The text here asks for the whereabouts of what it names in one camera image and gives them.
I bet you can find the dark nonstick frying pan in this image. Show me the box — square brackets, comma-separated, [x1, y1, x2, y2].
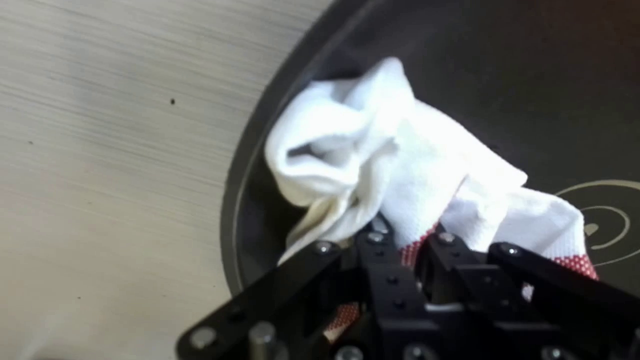
[217, 0, 640, 300]

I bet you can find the white red-striped towel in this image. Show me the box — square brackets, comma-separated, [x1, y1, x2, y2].
[264, 56, 600, 283]

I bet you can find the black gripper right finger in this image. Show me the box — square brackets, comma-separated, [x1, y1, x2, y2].
[426, 230, 640, 360]

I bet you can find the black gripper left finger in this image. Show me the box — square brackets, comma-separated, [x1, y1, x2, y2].
[176, 226, 427, 360]

